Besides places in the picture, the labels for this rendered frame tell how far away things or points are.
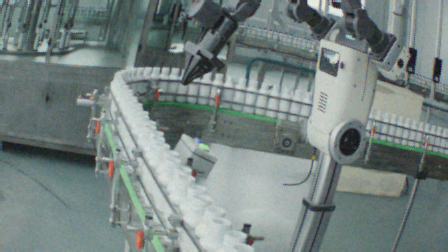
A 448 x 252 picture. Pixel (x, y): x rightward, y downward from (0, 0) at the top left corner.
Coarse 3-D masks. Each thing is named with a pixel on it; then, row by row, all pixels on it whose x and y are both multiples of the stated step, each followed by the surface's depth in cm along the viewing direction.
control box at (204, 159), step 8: (184, 136) 171; (184, 144) 168; (192, 144) 163; (184, 152) 165; (192, 152) 161; (200, 152) 161; (208, 152) 164; (184, 160) 163; (200, 160) 162; (208, 160) 163; (216, 160) 164; (200, 168) 163; (208, 168) 163
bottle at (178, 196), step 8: (184, 176) 119; (176, 184) 118; (184, 184) 116; (192, 184) 117; (176, 192) 117; (184, 192) 116; (176, 200) 116; (184, 200) 116; (168, 208) 118; (176, 208) 116; (168, 224) 118; (168, 240) 118
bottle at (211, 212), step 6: (210, 210) 103; (216, 210) 103; (222, 210) 103; (204, 216) 102; (210, 216) 100; (216, 216) 100; (222, 216) 101; (204, 222) 101; (198, 228) 101; (204, 228) 101; (198, 234) 101; (204, 234) 100; (198, 240) 101; (192, 246) 103
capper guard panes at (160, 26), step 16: (160, 0) 628; (176, 0) 634; (224, 0) 653; (160, 16) 634; (160, 32) 640; (176, 32) 646; (192, 32) 652; (160, 48) 646; (176, 48) 652; (224, 48) 670
